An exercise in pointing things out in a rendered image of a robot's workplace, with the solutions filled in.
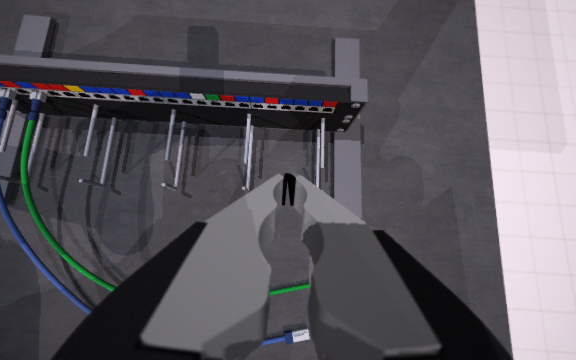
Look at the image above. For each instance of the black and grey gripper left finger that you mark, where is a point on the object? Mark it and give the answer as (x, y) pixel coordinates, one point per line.
(205, 295)

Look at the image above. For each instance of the blue network cable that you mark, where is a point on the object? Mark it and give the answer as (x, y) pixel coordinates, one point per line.
(43, 268)

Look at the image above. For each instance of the green patch cord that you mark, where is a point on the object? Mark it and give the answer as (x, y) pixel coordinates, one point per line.
(33, 116)

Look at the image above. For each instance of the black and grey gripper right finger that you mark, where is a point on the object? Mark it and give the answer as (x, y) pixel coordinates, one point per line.
(371, 300)

